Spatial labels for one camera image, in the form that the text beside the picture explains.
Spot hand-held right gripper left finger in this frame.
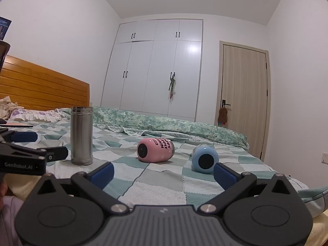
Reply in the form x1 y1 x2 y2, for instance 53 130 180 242
30 162 130 216

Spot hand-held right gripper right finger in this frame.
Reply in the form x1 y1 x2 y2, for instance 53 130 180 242
198 162 301 215

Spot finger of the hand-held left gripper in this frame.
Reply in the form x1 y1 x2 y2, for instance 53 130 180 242
38 146 69 163
0 130 38 144

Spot blue cup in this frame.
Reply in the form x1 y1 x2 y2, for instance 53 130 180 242
191 144 219 174

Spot pink cup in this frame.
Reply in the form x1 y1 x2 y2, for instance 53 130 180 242
137 138 175 163

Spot stainless steel thermos cup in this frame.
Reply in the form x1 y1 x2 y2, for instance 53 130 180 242
70 106 94 166

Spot thin black tablet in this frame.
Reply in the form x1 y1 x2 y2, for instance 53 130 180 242
0 124 34 129

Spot yellow mattress cover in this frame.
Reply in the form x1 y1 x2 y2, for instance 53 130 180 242
5 173 44 201

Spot purple floral pillow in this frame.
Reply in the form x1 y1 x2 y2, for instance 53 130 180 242
8 108 71 122

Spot beige crumpled cloth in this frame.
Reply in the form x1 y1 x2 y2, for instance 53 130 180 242
0 96 19 120

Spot wooden headboard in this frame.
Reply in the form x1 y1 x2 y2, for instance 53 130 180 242
0 55 90 111

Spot checkered bed sheet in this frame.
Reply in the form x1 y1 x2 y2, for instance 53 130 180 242
0 113 328 218

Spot person's pale purple clothing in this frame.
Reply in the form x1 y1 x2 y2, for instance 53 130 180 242
0 195 25 246

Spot brown hanging pouch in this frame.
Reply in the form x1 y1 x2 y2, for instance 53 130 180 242
218 107 228 128

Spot green floral quilt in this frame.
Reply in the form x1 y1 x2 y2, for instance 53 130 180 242
63 107 249 150

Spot light wooden door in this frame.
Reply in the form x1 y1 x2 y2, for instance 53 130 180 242
215 40 271 161

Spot dark brown object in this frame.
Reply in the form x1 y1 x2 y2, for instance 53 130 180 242
0 40 11 68

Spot green hanging ornament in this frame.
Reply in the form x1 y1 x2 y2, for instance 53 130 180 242
168 72 177 99

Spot white wardrobe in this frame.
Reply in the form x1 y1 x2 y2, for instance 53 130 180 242
100 19 204 122

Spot wall poster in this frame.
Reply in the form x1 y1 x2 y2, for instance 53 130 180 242
0 17 12 42

